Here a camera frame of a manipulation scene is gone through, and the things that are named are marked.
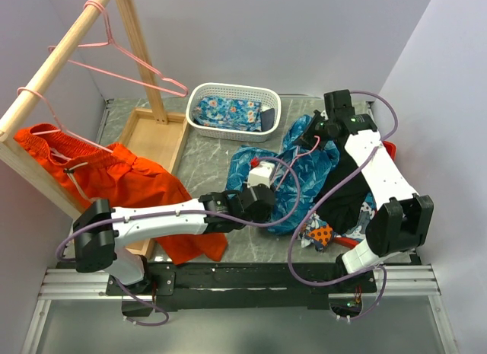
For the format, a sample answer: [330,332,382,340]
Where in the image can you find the blue shark print shorts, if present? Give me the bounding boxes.
[225,115,339,235]

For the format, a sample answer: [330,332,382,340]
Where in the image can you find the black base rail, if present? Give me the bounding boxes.
[130,263,377,312]

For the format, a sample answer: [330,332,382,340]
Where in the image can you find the black garment in bin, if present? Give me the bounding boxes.
[314,145,371,234]

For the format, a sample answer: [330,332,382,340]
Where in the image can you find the aluminium frame rail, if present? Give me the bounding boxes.
[21,265,460,353]

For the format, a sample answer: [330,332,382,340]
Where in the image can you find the pink hanger holding orange shorts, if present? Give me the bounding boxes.
[17,87,113,154]

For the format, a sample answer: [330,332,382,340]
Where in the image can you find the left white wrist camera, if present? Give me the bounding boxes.
[247,158,275,188]

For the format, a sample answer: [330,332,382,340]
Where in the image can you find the blue floral cloth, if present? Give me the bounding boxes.
[191,96,261,132]

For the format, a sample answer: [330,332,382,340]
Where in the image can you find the pink wire hanger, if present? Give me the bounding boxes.
[275,136,320,190]
[70,0,188,97]
[68,42,189,97]

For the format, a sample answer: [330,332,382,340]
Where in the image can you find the dark blue folded cloth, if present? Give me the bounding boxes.
[260,108,275,132]

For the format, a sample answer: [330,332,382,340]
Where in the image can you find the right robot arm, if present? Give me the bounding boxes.
[297,89,434,292]

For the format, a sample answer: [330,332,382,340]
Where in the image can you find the red plastic bin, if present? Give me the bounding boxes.
[334,140,397,252]

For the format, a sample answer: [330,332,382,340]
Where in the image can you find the white plastic basket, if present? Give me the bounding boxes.
[186,82,282,143]

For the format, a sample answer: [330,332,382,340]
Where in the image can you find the orange shorts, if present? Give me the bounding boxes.
[13,121,229,266]

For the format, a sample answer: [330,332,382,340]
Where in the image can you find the pink wire hanger top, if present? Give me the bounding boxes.
[70,0,188,97]

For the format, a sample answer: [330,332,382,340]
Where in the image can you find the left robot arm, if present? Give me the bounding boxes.
[73,184,275,295]

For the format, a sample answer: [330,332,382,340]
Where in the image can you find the orange patterned cloth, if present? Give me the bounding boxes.
[299,193,377,252]

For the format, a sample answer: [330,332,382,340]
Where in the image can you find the wooden clothes rack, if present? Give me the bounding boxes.
[0,0,191,259]

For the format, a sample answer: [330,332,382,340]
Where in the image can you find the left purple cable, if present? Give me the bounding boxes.
[56,155,301,327]

